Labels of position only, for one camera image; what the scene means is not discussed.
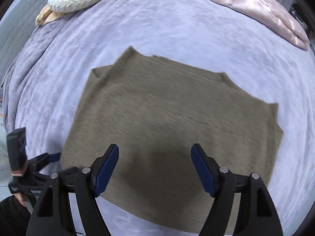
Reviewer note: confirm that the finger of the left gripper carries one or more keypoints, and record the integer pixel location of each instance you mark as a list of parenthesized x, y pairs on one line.
[(67, 174), (53, 157)]

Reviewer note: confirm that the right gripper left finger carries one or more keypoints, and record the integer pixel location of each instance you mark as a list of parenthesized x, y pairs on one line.
[(89, 183)]

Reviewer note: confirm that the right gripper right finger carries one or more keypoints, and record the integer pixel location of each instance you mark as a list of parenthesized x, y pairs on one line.
[(219, 183)]

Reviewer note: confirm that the olive knit sweater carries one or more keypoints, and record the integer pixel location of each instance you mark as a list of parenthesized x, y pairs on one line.
[(155, 109)]

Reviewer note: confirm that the person's left hand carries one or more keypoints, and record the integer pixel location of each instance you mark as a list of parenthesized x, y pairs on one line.
[(27, 201)]

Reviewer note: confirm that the grey quilted headboard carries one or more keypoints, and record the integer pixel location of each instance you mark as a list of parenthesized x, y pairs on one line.
[(17, 25)]

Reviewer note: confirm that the beige chunky knit blanket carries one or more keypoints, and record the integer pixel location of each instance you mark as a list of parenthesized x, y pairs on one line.
[(49, 14)]

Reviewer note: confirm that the lavender plush bedspread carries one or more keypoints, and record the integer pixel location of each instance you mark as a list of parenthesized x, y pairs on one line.
[(47, 79)]

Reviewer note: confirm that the pink satin puffer jacket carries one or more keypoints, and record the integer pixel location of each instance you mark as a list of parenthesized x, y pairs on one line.
[(274, 16)]

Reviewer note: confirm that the black sparkly handbag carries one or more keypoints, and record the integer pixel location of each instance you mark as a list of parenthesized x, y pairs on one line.
[(296, 12)]

